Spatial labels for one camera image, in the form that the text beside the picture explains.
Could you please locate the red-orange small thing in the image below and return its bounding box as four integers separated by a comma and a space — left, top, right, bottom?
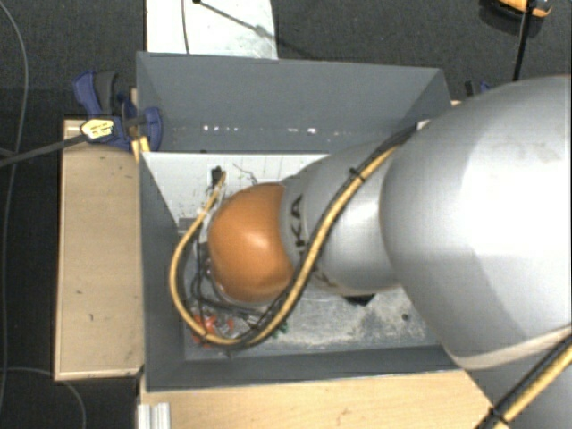
191, 312, 236, 346

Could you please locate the pale wood flat board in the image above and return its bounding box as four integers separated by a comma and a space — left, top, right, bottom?
53, 118, 147, 382

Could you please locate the grey metal bin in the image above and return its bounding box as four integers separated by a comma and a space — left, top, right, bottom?
133, 50, 458, 392

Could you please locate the black cylinder on white bracket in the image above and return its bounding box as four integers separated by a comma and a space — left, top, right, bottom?
208, 164, 228, 205

